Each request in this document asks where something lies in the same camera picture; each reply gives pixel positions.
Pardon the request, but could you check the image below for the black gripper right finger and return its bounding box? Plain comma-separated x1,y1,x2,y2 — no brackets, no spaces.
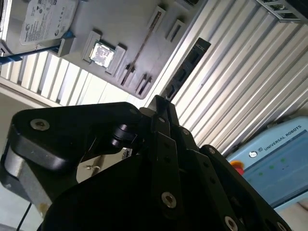
168,102,288,231

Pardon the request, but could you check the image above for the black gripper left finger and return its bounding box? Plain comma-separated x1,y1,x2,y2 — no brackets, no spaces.
0,95,185,218

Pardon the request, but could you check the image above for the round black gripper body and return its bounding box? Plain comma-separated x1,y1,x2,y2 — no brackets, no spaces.
40,155,218,231

